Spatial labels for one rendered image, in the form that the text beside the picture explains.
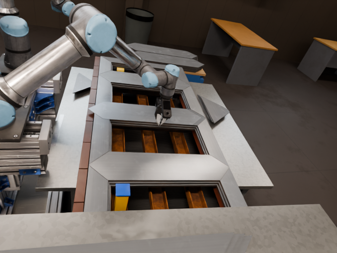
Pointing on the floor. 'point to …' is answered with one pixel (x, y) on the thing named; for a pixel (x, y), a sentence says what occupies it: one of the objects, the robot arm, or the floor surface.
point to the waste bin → (138, 25)
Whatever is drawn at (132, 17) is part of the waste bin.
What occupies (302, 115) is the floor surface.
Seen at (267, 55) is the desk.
